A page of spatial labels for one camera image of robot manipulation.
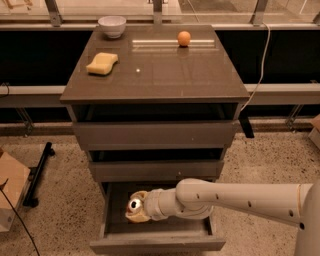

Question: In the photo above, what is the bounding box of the grey bottom drawer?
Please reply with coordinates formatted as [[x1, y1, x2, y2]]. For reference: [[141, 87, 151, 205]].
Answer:
[[90, 181, 225, 256]]

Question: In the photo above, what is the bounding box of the grey window rail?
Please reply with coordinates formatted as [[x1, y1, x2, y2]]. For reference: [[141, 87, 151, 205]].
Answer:
[[0, 83, 320, 108]]

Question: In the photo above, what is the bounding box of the black metal bar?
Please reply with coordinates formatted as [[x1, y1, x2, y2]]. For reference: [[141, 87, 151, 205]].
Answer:
[[23, 142, 55, 208]]

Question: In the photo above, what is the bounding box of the black cable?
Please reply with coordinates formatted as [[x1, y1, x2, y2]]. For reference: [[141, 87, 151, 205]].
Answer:
[[0, 178, 42, 256]]

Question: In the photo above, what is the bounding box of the red coke can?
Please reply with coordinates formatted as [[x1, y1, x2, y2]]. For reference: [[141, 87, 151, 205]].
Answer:
[[127, 198, 142, 215]]

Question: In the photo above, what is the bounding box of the yellow sponge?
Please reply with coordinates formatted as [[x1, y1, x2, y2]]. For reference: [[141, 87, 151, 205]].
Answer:
[[86, 53, 118, 75]]

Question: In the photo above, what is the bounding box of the white cable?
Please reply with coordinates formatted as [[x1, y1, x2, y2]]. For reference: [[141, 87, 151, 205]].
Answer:
[[239, 22, 272, 112]]

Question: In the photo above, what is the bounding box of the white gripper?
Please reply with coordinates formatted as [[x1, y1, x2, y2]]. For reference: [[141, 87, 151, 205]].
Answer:
[[125, 189, 167, 223]]

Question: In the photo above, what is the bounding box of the grey drawer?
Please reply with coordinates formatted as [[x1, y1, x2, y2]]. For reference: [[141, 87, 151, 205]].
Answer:
[[89, 148, 224, 182], [68, 103, 239, 151], [90, 181, 225, 256]]

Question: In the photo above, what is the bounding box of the white bowl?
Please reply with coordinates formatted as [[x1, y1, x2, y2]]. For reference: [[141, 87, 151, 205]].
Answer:
[[98, 16, 126, 38]]

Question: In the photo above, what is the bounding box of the grey top drawer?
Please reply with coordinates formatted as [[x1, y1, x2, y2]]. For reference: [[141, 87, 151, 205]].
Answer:
[[68, 103, 239, 151]]

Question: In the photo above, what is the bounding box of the grey drawer cabinet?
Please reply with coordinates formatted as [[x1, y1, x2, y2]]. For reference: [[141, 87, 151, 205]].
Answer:
[[59, 23, 251, 256]]

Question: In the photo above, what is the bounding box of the grey middle drawer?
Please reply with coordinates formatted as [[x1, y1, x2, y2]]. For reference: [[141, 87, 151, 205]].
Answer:
[[89, 148, 224, 182]]

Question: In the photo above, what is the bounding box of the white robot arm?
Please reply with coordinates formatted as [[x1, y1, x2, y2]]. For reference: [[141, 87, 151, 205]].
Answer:
[[125, 178, 320, 256]]

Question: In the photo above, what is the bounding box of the orange fruit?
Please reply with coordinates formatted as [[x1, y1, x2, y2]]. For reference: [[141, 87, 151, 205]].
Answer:
[[177, 31, 191, 47]]

